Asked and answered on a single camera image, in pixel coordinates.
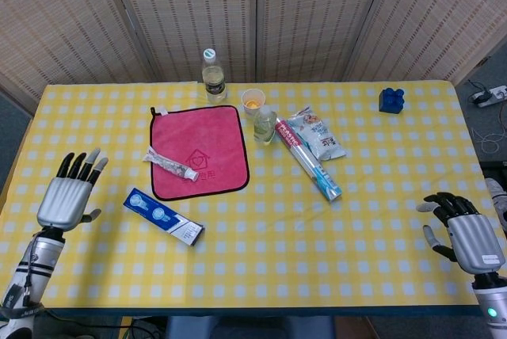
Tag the white power strip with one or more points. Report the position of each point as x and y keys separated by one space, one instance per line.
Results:
x=491 y=95

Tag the white blue snack bag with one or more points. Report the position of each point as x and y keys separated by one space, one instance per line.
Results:
x=321 y=137

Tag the white paper cup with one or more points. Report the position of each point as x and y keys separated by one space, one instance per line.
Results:
x=253 y=102

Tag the blue white toothpaste box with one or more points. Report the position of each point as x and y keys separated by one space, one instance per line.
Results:
x=162 y=215

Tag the yellow white checked tablecloth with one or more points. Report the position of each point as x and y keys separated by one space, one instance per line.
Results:
x=277 y=244

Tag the white toothpaste tube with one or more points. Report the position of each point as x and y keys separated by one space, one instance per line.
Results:
x=170 y=165

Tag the pink towel with black trim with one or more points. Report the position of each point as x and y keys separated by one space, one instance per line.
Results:
x=214 y=133

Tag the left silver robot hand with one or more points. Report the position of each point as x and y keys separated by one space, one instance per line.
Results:
x=63 y=200

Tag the grey white cloth bundle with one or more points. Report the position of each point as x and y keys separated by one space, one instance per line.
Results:
x=498 y=192

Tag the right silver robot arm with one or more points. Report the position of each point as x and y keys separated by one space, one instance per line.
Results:
x=493 y=307

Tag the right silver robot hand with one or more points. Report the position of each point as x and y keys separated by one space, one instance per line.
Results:
x=475 y=240

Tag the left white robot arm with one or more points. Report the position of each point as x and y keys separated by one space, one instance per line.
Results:
x=39 y=260

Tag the short bottle light green label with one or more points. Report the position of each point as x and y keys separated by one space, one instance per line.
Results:
x=264 y=127

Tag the beige woven folding screen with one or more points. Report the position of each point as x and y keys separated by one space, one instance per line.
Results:
x=317 y=18

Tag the blue seat cushion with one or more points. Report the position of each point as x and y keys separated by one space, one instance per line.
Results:
x=245 y=327

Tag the blue toy building block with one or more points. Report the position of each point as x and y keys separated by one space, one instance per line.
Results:
x=391 y=100

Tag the tall bottle dark green label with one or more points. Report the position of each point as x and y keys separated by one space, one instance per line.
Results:
x=214 y=85

